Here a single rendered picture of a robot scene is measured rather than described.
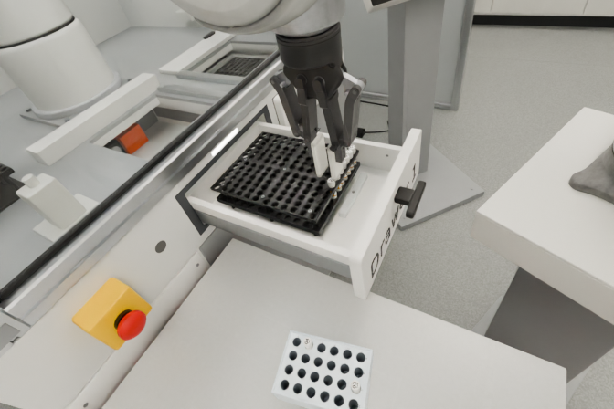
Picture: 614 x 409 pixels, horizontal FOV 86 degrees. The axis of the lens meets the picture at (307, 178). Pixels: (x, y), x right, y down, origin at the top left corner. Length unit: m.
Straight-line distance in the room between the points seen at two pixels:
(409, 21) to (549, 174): 0.80
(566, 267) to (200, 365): 0.57
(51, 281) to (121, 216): 0.11
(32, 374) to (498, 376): 0.61
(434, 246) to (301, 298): 1.04
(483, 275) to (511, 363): 0.97
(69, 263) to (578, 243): 0.71
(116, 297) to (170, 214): 0.15
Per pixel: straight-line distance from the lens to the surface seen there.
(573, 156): 0.77
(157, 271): 0.64
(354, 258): 0.44
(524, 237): 0.61
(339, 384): 0.54
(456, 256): 1.56
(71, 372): 0.64
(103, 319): 0.56
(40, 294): 0.55
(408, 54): 1.37
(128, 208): 0.56
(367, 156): 0.66
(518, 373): 0.59
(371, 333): 0.57
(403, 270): 1.50
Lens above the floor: 1.30
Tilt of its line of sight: 43 degrees down
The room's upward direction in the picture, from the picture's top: 14 degrees counter-clockwise
